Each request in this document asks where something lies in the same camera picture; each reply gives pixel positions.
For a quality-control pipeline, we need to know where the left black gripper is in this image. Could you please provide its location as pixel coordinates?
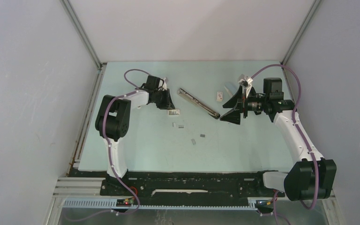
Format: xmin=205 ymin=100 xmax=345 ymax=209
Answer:
xmin=154 ymin=89 xmax=175 ymax=111

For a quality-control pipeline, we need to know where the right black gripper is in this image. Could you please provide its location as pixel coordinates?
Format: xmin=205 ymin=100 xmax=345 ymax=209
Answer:
xmin=220 ymin=84 xmax=269 ymax=125

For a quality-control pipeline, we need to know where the beige black long stapler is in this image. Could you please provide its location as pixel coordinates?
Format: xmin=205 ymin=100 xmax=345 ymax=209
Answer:
xmin=177 ymin=88 xmax=220 ymax=120

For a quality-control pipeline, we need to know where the light blue stapler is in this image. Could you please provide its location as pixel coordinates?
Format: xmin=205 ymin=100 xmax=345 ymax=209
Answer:
xmin=225 ymin=83 xmax=238 ymax=97

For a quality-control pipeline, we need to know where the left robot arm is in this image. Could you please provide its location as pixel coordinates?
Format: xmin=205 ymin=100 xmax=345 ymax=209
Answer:
xmin=95 ymin=75 xmax=175 ymax=195

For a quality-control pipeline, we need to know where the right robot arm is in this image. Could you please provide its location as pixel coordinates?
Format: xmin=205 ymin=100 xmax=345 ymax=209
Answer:
xmin=220 ymin=75 xmax=337 ymax=201

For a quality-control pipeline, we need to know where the closed white staple box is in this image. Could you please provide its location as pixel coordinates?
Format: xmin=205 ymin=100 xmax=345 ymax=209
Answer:
xmin=216 ymin=91 xmax=223 ymax=102

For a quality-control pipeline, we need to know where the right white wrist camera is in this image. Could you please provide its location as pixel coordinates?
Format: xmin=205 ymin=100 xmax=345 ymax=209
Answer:
xmin=238 ymin=74 xmax=253 ymax=98

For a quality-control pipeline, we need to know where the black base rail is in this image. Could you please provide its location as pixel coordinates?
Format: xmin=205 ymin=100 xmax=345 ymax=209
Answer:
xmin=69 ymin=169 xmax=275 ymax=208

